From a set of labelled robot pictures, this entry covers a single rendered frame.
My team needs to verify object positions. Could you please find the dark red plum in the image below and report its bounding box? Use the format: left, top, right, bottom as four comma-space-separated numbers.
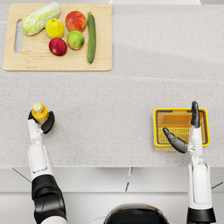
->
48, 38, 68, 57

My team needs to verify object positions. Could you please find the napa cabbage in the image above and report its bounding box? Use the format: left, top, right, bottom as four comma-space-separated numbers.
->
21, 1, 62, 37

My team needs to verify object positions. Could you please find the dark round robot body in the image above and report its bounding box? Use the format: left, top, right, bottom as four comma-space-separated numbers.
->
102, 203, 172, 224

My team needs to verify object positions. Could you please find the yellow slatted basket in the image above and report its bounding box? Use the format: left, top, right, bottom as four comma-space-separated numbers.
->
153, 108, 211, 152

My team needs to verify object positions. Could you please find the yellow lemon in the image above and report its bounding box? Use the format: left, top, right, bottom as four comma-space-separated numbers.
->
45, 17, 66, 39

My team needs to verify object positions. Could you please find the green cucumber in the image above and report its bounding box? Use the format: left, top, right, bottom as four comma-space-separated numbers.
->
86, 11, 97, 65

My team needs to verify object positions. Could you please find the green apple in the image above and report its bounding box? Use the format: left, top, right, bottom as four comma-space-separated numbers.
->
66, 30, 86, 51

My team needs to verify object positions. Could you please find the wooden cutting board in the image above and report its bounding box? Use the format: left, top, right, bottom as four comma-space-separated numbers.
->
3, 3, 113, 72

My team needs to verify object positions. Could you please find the lemon tea bottle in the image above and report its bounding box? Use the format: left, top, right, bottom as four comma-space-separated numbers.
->
31, 102, 50, 124

